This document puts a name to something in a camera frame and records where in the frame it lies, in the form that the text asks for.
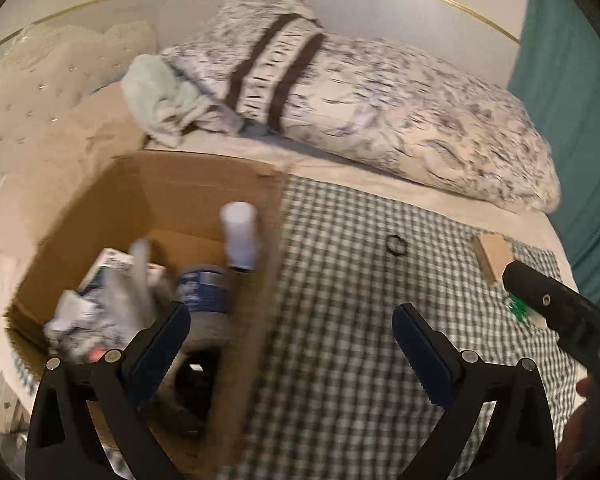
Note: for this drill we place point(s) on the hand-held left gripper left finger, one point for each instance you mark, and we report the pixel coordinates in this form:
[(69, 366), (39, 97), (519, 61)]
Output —
[(160, 345)]

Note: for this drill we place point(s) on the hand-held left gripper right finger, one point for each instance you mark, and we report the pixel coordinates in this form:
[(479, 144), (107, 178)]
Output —
[(425, 355)]

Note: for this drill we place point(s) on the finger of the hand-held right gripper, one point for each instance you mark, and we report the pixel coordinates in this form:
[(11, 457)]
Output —
[(535, 292)]

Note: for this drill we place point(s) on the green sachet strip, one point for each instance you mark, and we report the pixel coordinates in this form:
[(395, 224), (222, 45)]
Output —
[(517, 310)]

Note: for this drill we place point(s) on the dark glass jar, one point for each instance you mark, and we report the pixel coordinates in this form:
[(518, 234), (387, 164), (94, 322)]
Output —
[(195, 385)]

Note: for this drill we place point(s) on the white paper packaging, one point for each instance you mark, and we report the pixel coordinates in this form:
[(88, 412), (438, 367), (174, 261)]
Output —
[(110, 310)]

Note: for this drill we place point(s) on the white plastic bottle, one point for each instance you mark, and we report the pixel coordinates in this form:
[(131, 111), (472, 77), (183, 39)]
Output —
[(239, 235)]

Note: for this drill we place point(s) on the large brown cardboard box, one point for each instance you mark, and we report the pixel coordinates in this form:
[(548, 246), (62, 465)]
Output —
[(155, 195)]

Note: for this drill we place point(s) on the person's right hand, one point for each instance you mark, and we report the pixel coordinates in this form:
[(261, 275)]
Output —
[(575, 435)]

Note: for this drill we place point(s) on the white printed packet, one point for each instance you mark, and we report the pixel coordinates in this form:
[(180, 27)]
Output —
[(112, 262)]

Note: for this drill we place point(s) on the green checkered blanket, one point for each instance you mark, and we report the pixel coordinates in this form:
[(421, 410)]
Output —
[(340, 310)]

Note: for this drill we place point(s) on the white printed storage box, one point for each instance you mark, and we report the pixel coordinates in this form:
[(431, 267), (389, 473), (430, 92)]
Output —
[(0, 395)]

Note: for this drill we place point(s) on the teal curtain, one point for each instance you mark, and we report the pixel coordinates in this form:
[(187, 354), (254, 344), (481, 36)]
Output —
[(570, 110)]

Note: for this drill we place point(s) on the floral print pillow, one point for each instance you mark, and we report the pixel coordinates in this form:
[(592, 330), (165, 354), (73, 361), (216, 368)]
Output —
[(380, 110)]

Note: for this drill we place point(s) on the light green towel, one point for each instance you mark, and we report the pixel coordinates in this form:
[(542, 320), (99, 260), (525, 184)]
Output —
[(155, 100)]

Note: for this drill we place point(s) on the beige tufted headboard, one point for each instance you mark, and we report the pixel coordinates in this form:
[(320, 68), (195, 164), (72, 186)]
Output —
[(30, 100)]

